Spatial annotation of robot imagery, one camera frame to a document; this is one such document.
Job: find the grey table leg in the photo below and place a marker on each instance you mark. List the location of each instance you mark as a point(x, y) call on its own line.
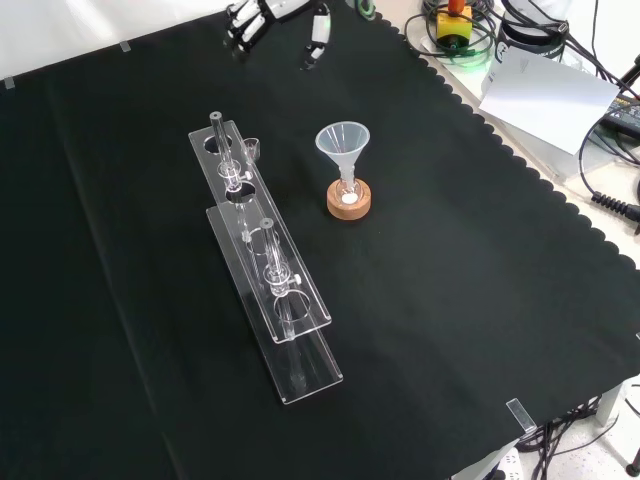
point(611, 402)

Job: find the black bench cloth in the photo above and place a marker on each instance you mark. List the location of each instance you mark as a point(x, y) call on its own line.
point(450, 280)

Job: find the white power strip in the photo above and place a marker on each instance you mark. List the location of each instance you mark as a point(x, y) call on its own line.
point(510, 465)

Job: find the translucent plastic funnel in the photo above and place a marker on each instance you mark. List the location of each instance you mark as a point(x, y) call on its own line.
point(342, 142)

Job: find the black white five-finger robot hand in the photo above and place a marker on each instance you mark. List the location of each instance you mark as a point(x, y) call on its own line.
point(247, 25)

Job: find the black cylinder with white print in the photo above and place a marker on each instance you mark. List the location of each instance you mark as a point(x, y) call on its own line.
point(530, 37)

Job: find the black tripod leg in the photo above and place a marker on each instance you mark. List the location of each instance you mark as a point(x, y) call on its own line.
point(631, 72)

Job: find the pale board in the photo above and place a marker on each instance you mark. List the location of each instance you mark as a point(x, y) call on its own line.
point(545, 100)

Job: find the yellow stop button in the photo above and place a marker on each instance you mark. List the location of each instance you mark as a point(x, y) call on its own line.
point(454, 25)

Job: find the clear tape strip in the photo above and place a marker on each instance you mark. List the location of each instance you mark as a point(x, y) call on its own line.
point(9, 83)
point(520, 415)
point(125, 47)

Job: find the small clear weighing funnel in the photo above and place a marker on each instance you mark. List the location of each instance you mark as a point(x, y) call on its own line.
point(251, 149)

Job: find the clear acrylic funnel stand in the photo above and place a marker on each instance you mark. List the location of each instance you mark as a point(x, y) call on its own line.
point(280, 300)

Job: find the black device with yellow label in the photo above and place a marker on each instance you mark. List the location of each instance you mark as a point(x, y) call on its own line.
point(622, 112)

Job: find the glass round-bottom flask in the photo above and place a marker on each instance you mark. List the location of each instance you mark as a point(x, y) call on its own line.
point(348, 192)

